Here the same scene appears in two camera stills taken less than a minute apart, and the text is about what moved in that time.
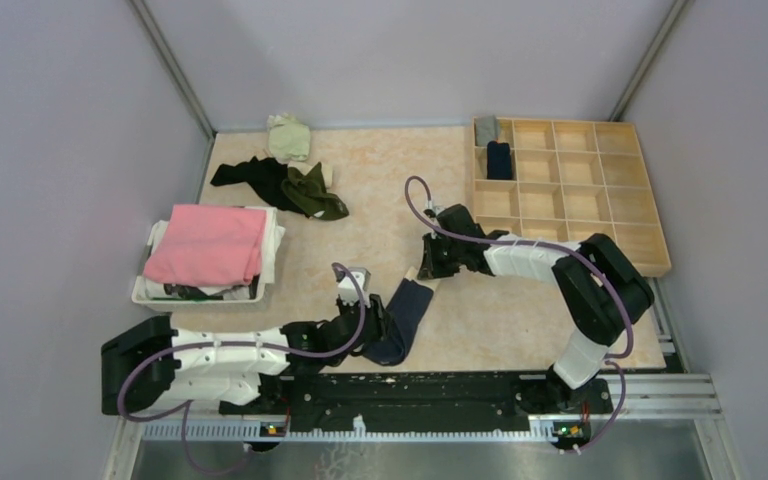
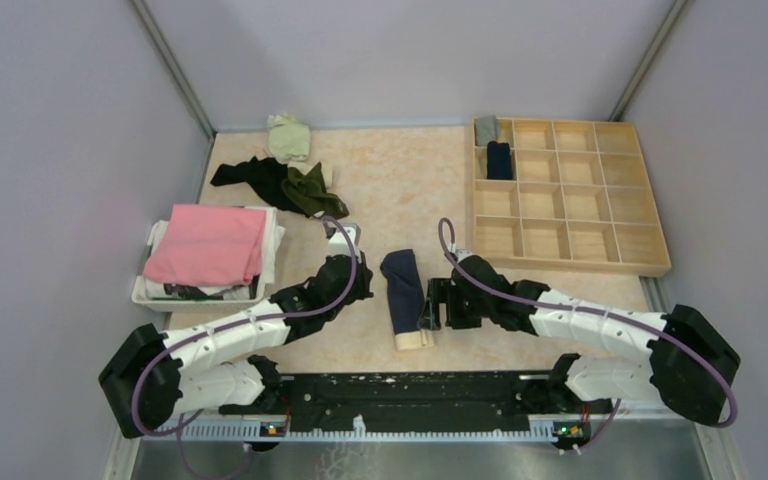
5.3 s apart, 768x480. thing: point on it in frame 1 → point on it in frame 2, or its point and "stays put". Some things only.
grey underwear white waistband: [486, 130] stays put
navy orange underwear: [499, 162] stays put
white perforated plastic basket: [181, 304] stays put
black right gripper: [431, 268] → [443, 290]
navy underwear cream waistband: [402, 314] → [406, 300]
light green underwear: [288, 138] stays put
